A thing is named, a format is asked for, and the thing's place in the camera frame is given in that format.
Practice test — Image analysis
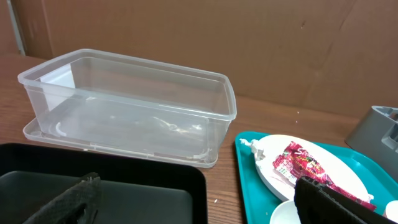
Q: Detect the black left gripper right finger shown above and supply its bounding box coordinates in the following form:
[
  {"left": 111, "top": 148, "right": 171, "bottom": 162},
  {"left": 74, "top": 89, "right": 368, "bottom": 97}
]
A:
[{"left": 294, "top": 176, "right": 394, "bottom": 224}]

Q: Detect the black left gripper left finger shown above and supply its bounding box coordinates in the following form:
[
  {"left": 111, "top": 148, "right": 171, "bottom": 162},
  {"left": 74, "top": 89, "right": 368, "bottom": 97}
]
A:
[{"left": 24, "top": 172, "right": 101, "bottom": 224}]

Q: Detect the white bowl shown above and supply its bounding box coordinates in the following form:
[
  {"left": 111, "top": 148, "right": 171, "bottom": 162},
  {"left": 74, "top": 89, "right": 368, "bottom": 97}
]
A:
[{"left": 269, "top": 200, "right": 301, "bottom": 224}]

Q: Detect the red snack wrapper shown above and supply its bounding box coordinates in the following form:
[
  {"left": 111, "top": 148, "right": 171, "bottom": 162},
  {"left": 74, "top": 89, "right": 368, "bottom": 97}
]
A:
[{"left": 272, "top": 141, "right": 376, "bottom": 211}]

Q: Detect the white tissue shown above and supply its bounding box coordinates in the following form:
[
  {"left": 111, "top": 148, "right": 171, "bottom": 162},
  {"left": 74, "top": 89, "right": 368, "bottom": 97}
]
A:
[{"left": 240, "top": 138, "right": 265, "bottom": 161}]

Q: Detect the white cup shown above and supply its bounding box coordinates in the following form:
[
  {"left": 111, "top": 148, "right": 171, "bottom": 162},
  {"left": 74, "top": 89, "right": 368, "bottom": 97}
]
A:
[{"left": 383, "top": 200, "right": 398, "bottom": 223}]

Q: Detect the grey dishwasher rack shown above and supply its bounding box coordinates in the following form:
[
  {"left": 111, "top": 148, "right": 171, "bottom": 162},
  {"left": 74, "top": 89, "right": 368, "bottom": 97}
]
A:
[{"left": 345, "top": 106, "right": 397, "bottom": 180}]

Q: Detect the white round plate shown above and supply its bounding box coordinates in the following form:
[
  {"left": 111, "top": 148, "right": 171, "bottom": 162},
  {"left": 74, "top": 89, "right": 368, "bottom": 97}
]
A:
[{"left": 254, "top": 134, "right": 374, "bottom": 202}]

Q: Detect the black plastic tray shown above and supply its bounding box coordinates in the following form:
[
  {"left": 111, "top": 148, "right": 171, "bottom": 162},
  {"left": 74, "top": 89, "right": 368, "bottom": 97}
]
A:
[{"left": 1, "top": 143, "right": 208, "bottom": 223}]

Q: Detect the teal serving tray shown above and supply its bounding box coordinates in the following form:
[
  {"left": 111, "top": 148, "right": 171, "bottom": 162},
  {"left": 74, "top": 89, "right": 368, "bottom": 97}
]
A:
[{"left": 235, "top": 131, "right": 397, "bottom": 224}]

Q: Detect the clear plastic bin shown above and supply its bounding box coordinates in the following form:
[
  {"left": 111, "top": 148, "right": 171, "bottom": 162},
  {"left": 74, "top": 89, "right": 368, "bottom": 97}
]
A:
[{"left": 17, "top": 49, "right": 237, "bottom": 168}]

